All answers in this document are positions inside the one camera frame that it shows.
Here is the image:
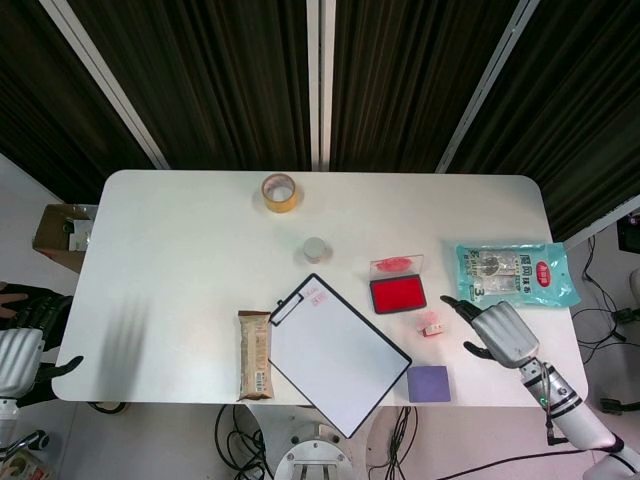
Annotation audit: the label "dark brown curtain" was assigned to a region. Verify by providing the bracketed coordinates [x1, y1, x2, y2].
[0, 0, 640, 241]

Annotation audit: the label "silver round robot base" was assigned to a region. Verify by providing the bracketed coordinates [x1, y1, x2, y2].
[272, 419, 354, 480]

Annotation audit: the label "bare person hand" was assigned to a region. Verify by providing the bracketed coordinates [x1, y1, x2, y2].
[0, 293, 29, 320]

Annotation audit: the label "teal snack bag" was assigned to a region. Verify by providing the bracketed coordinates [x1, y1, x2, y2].
[453, 241, 583, 310]

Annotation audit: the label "brown snack package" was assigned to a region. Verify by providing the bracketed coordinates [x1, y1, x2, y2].
[236, 309, 275, 403]

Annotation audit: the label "white frame post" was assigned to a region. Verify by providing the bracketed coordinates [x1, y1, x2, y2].
[305, 0, 335, 171]
[39, 0, 169, 170]
[435, 0, 544, 174]

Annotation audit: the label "yellow tape roll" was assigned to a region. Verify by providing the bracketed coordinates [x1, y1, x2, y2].
[260, 173, 300, 214]

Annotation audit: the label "white frame bar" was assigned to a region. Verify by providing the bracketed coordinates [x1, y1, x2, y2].
[564, 194, 640, 249]

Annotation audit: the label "red ink pad clear lid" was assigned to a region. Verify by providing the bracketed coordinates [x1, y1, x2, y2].
[368, 253, 428, 316]

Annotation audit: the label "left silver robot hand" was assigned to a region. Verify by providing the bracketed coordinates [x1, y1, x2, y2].
[0, 282, 85, 407]

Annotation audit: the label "small grey round cap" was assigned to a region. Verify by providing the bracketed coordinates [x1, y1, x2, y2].
[301, 237, 330, 265]

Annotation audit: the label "colourful printed box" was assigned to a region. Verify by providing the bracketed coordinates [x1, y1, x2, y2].
[0, 447, 56, 480]

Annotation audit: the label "black cable bundle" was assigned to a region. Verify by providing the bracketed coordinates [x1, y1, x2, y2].
[366, 403, 451, 480]
[214, 403, 269, 480]

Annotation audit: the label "cardboard box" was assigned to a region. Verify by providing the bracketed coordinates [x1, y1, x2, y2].
[32, 202, 99, 274]

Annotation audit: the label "black clipboard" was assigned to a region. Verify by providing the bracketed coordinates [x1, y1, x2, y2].
[268, 272, 414, 440]

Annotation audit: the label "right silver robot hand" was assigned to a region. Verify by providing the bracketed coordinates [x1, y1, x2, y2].
[439, 294, 541, 369]

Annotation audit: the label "black floor cables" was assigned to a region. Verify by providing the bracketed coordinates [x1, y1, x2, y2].
[569, 234, 640, 346]

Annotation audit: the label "white paper sheet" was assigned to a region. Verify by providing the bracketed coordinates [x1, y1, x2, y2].
[271, 275, 410, 435]

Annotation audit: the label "purple block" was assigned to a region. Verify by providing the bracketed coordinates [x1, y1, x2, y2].
[407, 365, 452, 403]

